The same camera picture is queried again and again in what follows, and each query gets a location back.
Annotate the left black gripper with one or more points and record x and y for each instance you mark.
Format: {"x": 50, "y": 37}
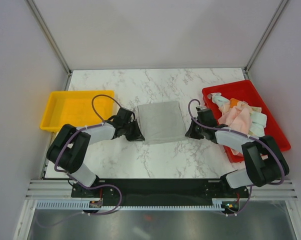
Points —
{"x": 137, "y": 135}

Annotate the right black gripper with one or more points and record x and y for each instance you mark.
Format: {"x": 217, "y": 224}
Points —
{"x": 191, "y": 133}

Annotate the grey towel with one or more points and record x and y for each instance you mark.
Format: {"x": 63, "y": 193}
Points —
{"x": 161, "y": 122}

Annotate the pink towel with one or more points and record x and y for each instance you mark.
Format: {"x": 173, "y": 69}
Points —
{"x": 238, "y": 118}

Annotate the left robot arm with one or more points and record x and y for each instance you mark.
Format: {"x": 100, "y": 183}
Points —
{"x": 69, "y": 148}

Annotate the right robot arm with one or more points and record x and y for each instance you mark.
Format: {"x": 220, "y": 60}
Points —
{"x": 264, "y": 163}

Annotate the red plastic tray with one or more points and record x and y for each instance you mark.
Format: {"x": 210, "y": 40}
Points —
{"x": 244, "y": 90}

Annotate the yellow plastic tray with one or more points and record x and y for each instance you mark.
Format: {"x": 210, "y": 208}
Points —
{"x": 77, "y": 108}

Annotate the mint green towel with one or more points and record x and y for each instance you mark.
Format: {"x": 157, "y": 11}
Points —
{"x": 259, "y": 119}

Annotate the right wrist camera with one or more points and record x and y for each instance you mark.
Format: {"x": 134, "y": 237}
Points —
{"x": 200, "y": 108}

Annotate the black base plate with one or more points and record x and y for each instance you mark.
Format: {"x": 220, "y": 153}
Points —
{"x": 161, "y": 199}

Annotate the right aluminium frame post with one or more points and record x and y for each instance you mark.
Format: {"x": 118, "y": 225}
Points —
{"x": 266, "y": 34}

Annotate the aluminium frame post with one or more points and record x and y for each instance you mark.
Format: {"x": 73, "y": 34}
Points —
{"x": 266, "y": 34}
{"x": 48, "y": 35}

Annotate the aluminium frame rail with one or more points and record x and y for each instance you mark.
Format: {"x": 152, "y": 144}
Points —
{"x": 64, "y": 189}

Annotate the slotted cable duct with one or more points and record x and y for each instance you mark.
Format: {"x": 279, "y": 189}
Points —
{"x": 90, "y": 205}

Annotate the left aluminium frame post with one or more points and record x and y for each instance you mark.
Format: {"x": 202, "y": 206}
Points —
{"x": 48, "y": 35}

